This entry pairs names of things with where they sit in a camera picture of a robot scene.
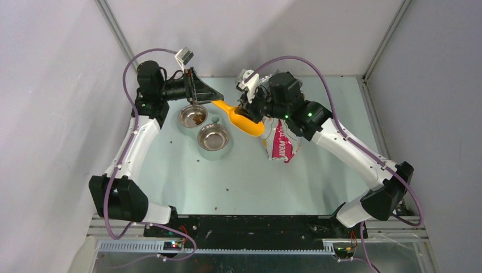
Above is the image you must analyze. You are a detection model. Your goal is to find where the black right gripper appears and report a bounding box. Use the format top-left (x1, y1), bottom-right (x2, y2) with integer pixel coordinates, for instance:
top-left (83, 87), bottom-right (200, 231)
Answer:
top-left (236, 83), bottom-right (289, 123)

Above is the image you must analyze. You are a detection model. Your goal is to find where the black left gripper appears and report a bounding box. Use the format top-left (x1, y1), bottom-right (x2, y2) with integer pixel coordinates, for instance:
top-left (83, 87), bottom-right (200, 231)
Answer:
top-left (158, 68), bottom-right (224, 106)

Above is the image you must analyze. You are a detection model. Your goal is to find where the orange plastic scoop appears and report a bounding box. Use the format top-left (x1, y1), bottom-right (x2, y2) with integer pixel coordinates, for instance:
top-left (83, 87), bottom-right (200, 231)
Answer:
top-left (212, 100), bottom-right (265, 137)

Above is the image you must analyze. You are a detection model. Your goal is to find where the white yellow pet food bag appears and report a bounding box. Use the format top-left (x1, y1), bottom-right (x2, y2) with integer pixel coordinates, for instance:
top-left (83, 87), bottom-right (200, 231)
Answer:
top-left (259, 73), bottom-right (303, 163)

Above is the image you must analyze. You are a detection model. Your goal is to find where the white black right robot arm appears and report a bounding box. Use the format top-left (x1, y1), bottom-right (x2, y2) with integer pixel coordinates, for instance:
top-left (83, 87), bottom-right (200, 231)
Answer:
top-left (236, 69), bottom-right (414, 238)

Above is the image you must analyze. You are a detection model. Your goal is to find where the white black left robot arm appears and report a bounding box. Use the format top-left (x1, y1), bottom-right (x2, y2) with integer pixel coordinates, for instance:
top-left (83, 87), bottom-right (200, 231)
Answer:
top-left (89, 60), bottom-right (224, 237)

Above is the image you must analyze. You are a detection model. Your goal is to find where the small steel bowl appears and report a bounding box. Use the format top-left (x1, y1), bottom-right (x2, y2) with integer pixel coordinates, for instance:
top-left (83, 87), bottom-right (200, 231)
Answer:
top-left (178, 105), bottom-right (208, 129)

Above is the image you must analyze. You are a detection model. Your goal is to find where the kibble in small bowl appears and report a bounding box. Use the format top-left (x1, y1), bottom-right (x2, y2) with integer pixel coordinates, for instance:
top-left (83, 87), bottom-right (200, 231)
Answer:
top-left (192, 114), bottom-right (206, 126)

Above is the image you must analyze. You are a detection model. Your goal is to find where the steel bowl in green stand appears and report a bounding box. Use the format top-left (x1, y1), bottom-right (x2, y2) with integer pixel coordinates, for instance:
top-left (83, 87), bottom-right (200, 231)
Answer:
top-left (178, 114), bottom-right (234, 161)

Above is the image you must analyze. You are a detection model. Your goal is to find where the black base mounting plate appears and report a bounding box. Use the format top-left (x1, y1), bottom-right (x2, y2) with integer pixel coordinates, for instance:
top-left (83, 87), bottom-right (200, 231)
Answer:
top-left (167, 214), bottom-right (368, 250)

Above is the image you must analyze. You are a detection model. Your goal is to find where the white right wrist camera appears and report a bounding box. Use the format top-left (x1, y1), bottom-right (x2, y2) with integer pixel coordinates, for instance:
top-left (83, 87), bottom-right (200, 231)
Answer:
top-left (235, 69), bottom-right (260, 92)

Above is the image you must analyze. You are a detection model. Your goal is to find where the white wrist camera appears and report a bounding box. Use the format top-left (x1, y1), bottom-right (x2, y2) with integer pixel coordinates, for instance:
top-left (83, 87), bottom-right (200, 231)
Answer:
top-left (235, 69), bottom-right (260, 92)
top-left (174, 47), bottom-right (194, 70)

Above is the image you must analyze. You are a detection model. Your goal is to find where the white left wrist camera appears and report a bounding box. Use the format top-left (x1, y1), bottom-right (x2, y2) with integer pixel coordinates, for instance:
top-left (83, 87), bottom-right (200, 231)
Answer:
top-left (174, 47), bottom-right (194, 70)

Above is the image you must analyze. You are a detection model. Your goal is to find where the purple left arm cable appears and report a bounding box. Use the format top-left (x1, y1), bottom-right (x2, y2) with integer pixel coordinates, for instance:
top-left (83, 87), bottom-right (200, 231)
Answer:
top-left (103, 48), bottom-right (197, 263)

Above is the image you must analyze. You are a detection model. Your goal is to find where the aluminium frame post right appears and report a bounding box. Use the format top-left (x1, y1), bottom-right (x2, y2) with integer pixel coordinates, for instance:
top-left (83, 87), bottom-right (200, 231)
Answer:
top-left (363, 0), bottom-right (413, 83)

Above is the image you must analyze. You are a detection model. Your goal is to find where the aluminium frame post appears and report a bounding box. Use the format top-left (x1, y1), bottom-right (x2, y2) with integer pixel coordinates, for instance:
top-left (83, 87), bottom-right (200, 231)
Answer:
top-left (94, 0), bottom-right (135, 61)
top-left (363, 0), bottom-right (413, 83)

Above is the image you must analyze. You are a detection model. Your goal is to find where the aluminium frame post left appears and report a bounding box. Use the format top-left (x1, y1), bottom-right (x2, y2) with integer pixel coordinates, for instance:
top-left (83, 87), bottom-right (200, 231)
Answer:
top-left (94, 0), bottom-right (135, 61)

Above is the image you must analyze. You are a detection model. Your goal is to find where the grey slotted cable duct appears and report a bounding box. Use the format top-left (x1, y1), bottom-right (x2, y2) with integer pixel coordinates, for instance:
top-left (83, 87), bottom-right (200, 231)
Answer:
top-left (98, 240), bottom-right (335, 255)

